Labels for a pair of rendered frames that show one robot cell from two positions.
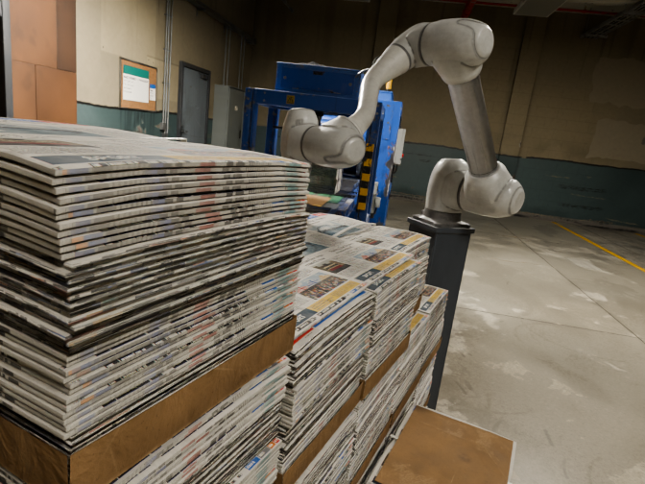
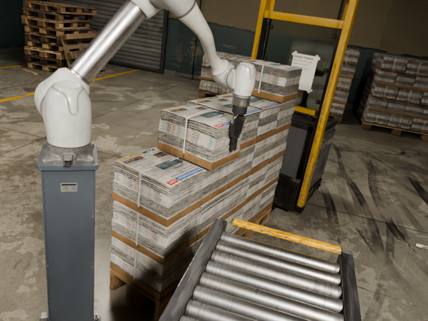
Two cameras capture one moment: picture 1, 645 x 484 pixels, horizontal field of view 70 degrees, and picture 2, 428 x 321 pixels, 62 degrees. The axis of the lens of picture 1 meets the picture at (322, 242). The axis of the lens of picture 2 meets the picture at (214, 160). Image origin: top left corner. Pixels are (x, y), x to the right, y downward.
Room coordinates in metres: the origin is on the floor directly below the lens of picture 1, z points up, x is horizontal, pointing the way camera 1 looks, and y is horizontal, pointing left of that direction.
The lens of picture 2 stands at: (3.14, 0.17, 1.58)
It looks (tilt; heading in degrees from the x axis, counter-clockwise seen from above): 22 degrees down; 185
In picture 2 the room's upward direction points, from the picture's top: 8 degrees clockwise
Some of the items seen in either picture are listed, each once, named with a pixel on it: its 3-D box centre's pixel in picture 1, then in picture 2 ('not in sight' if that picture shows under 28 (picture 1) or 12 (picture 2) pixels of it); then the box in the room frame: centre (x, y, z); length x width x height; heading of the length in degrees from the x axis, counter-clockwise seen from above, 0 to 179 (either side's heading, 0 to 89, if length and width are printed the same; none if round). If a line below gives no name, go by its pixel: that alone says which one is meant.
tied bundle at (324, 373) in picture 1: (237, 346); (244, 116); (0.72, 0.12, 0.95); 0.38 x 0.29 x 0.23; 65
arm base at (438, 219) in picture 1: (439, 215); (69, 149); (1.95, -0.48, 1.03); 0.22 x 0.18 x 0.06; 26
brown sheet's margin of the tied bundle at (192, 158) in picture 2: not in sight; (214, 155); (1.31, 0.01, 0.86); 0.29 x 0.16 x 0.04; 153
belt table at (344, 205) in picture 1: (308, 204); not in sight; (3.57, 0.14, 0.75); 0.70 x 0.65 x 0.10; 172
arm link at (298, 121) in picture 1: (301, 135); (242, 78); (1.34, 0.09, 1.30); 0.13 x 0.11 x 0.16; 42
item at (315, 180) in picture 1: (323, 176); not in sight; (4.13, 0.06, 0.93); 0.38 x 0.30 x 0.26; 172
